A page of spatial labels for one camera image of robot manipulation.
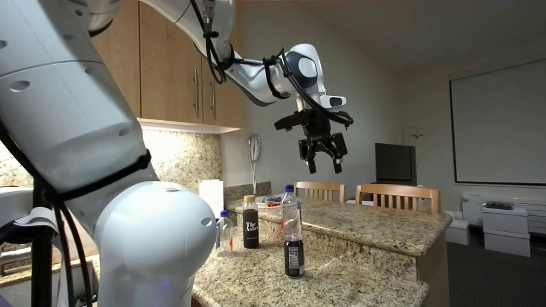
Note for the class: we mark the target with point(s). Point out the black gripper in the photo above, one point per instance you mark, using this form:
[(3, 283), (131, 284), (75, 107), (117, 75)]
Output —
[(320, 134)]

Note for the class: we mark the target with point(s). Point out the clear blue-capped water bottle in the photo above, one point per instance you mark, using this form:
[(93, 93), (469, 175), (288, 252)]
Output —
[(291, 218)]

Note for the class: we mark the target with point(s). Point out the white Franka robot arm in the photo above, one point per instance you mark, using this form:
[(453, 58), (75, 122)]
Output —
[(141, 243)]

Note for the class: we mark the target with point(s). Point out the dark tan-capped drink bottle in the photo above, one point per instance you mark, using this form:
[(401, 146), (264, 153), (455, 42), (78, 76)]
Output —
[(250, 226)]

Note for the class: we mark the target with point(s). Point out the black soda can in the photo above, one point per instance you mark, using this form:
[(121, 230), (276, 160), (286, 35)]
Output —
[(293, 257)]

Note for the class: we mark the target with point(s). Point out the small blue-capped water bottle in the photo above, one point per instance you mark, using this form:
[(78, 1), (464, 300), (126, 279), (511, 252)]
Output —
[(225, 230)]

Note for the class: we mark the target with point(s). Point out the wooden slat-back chair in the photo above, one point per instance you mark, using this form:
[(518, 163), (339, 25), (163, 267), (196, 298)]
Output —
[(397, 197), (319, 191)]

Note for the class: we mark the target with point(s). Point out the red items on counter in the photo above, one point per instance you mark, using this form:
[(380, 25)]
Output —
[(273, 199)]

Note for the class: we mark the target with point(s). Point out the black television screen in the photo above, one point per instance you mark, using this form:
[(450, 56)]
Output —
[(394, 163)]

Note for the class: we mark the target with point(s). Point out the white paper towel roll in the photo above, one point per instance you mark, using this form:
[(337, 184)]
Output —
[(211, 196)]

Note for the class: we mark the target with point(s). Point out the small white box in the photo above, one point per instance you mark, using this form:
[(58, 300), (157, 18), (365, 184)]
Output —
[(457, 230)]

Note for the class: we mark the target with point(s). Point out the grey dark-framed projector screen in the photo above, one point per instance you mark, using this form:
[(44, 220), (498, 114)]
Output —
[(500, 124)]

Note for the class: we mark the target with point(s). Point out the white printer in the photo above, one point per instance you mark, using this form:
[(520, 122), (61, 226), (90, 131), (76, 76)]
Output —
[(505, 226), (534, 206)]

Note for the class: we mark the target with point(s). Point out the black vertical pole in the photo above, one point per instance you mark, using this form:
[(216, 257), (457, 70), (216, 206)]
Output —
[(41, 266)]

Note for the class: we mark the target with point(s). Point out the white wall phone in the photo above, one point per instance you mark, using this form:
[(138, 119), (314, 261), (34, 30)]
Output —
[(252, 146)]

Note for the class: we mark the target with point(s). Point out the small wall fixture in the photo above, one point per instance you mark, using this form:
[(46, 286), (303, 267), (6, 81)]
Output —
[(414, 133)]

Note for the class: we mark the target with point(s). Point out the wooden wall cabinets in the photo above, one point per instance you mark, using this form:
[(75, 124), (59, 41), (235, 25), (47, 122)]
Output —
[(163, 73)]

